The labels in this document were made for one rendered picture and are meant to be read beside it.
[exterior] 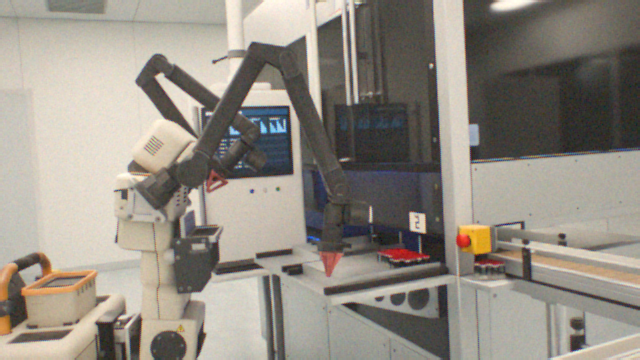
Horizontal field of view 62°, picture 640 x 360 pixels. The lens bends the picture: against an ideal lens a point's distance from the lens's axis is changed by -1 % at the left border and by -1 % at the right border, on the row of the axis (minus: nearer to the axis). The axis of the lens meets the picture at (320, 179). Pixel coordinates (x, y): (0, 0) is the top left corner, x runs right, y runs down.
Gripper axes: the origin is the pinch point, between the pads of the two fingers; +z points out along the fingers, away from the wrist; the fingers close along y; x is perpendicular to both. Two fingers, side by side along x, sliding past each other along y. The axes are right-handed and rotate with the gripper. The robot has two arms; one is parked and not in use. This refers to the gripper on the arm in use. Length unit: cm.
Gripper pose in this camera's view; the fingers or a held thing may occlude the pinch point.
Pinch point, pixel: (328, 274)
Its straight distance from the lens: 154.8
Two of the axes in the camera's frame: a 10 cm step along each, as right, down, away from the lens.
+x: -4.1, -0.1, 9.1
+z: -1.0, 9.9, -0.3
